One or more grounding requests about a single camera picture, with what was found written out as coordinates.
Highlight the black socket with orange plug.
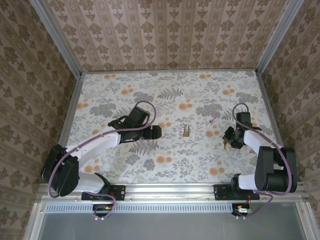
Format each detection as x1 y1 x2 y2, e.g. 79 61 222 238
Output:
92 204 114 219

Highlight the aluminium frame post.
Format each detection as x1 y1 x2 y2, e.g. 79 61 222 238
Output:
29 0 84 79
254 0 306 76

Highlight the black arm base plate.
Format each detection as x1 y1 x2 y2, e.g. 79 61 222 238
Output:
81 184 126 202
213 184 261 202

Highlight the slotted grey cable duct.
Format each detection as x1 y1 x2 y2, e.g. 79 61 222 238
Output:
45 201 254 214

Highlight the grey metal panel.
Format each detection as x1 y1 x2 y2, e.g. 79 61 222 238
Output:
37 211 308 240

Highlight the floral patterned table cover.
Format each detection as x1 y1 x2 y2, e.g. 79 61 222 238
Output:
65 72 286 186

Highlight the aluminium mounting rail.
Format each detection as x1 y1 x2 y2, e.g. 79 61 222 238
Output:
34 183 311 203

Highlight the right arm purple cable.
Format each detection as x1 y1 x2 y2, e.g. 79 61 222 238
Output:
232 102 294 221

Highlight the aluminium table side rail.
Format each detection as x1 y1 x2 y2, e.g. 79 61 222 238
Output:
58 73 84 151
255 72 286 151

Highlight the aluminium table back rail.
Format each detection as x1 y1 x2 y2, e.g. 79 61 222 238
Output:
81 70 258 75

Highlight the black socket with silver plug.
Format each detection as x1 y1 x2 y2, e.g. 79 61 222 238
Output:
231 203 254 218

